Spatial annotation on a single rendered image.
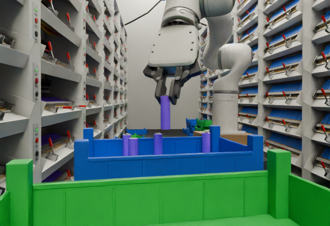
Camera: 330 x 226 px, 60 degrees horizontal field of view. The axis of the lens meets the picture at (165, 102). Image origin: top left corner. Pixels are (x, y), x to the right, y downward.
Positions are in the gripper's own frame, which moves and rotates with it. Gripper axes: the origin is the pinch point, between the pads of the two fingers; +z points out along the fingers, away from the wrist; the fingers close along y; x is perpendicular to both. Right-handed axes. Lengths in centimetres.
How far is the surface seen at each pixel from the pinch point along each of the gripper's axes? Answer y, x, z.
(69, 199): 1.0, 18.6, 24.0
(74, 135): 81, -80, -21
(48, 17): 59, -15, -42
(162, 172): -3.1, 3.7, 16.5
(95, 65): 110, -112, -93
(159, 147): 3.0, -8.7, 8.1
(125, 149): 9.1, -5.8, 10.0
